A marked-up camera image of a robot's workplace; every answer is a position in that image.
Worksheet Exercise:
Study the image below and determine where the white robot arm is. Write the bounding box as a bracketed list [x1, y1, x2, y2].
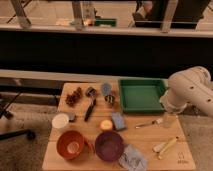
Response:
[160, 66, 213, 118]

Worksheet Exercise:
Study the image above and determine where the small metal cup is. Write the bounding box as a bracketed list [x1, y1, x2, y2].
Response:
[105, 94, 115, 105]

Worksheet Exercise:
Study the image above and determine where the white paper cup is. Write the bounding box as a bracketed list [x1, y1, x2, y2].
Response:
[52, 114, 69, 129]

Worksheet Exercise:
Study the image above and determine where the dark small can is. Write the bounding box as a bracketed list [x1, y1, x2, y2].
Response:
[85, 87, 97, 98]

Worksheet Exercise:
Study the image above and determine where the green plastic tray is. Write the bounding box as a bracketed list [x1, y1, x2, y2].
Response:
[118, 79, 166, 114]

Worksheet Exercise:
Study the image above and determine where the blue sponge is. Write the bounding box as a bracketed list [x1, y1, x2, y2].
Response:
[111, 112, 126, 131]

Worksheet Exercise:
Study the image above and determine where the brown pine cone cluster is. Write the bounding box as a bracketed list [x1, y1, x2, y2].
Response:
[65, 87, 82, 107]

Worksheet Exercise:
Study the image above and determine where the yellow round fruit toy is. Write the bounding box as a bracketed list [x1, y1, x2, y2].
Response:
[100, 119, 113, 131]

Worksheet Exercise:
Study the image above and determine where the grey small block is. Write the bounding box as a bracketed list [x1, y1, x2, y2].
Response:
[67, 113, 76, 122]

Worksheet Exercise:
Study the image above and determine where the purple bowl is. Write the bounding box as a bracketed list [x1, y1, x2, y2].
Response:
[95, 131, 124, 162]

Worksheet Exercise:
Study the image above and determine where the silver spoon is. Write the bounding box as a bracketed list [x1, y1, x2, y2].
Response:
[135, 118, 163, 129]

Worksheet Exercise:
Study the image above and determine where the orange bowl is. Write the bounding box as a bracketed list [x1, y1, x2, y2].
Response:
[56, 130, 84, 160]

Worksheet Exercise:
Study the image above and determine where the grey crumpled cloth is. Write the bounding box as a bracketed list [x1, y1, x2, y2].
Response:
[118, 144, 147, 171]

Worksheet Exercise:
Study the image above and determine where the cream short stick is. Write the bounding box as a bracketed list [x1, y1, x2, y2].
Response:
[153, 142, 167, 153]

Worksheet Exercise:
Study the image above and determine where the yellow wooden stick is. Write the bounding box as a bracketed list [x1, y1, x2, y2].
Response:
[158, 137, 179, 159]

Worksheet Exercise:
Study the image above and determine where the black chair base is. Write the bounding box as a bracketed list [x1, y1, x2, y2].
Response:
[0, 92, 37, 142]

